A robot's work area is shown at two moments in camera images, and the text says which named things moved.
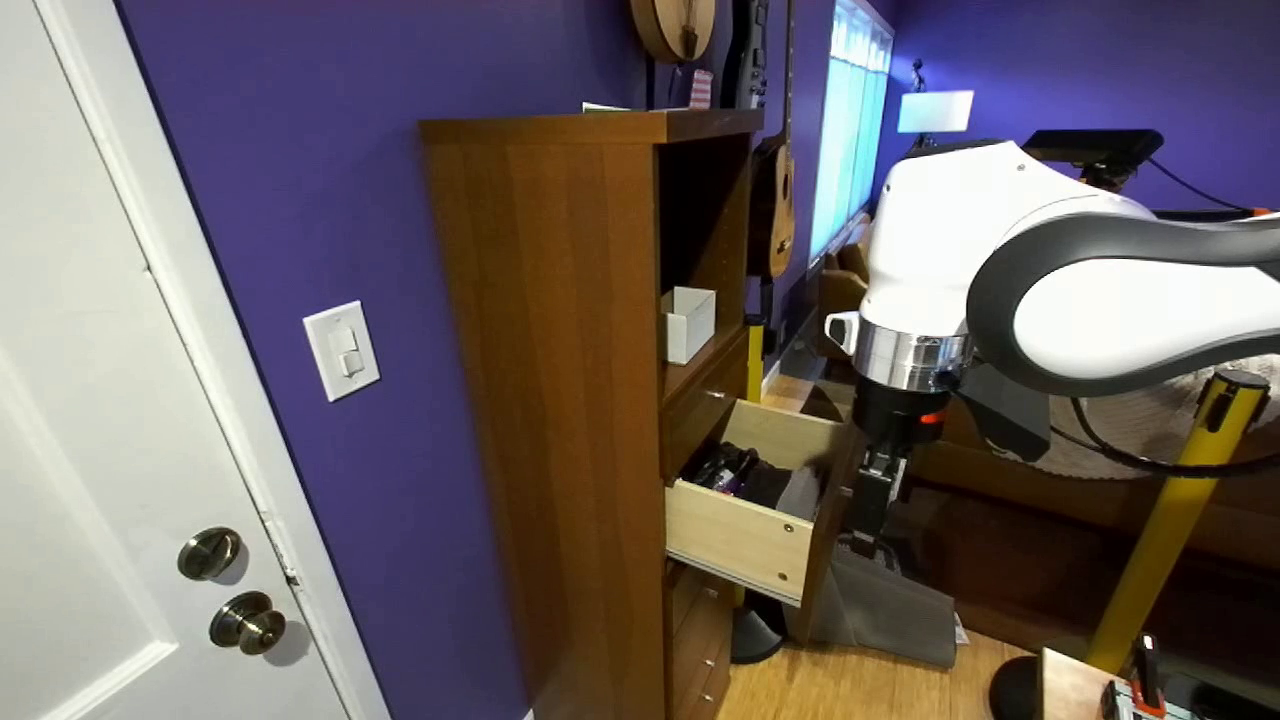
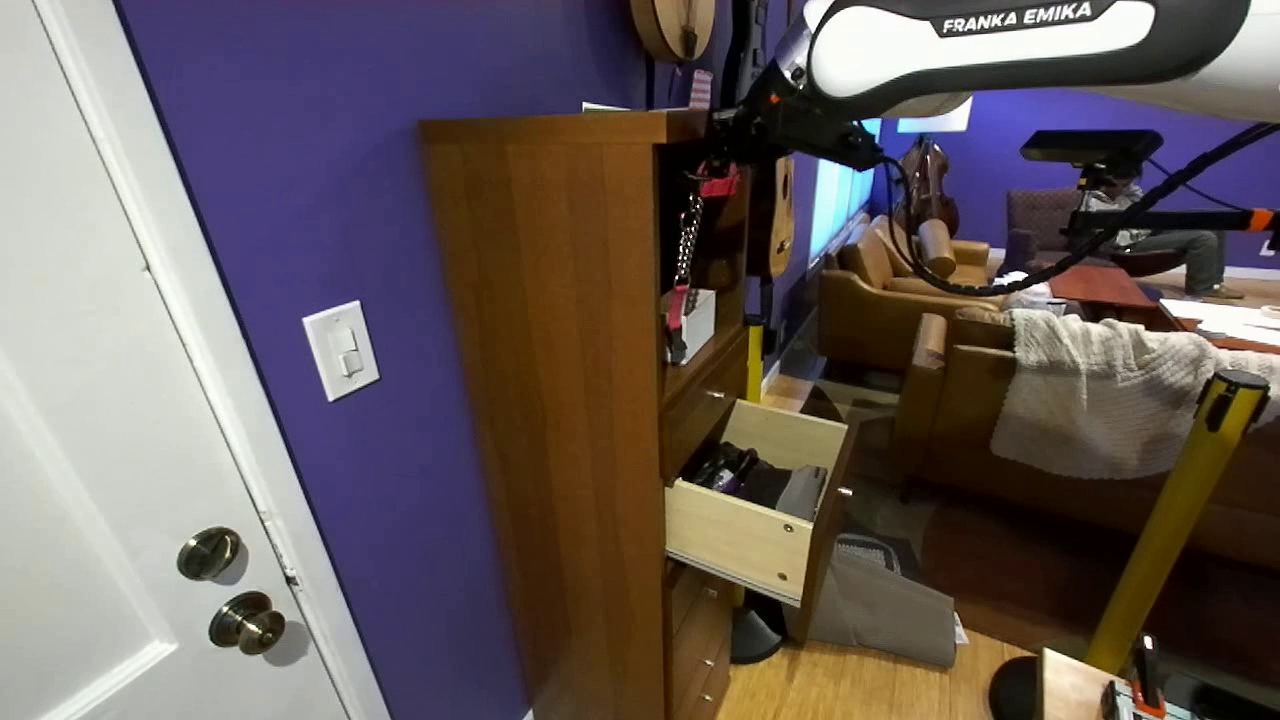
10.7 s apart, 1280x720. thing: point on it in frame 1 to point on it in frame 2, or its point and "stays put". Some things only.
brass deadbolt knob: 208,555 stays put
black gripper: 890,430 to 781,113
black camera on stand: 1097,154 stays put
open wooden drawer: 740,497 stays put
